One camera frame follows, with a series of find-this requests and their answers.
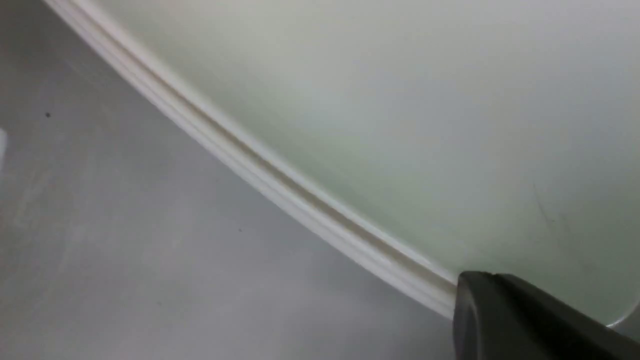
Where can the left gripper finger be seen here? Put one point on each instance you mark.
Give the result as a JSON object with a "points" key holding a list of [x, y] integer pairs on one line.
{"points": [[503, 317]]}

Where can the large white square plate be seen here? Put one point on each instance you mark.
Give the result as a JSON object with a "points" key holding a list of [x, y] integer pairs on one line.
{"points": [[472, 135]]}

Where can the large white plastic tub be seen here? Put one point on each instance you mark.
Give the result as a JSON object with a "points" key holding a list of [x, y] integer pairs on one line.
{"points": [[122, 238]]}

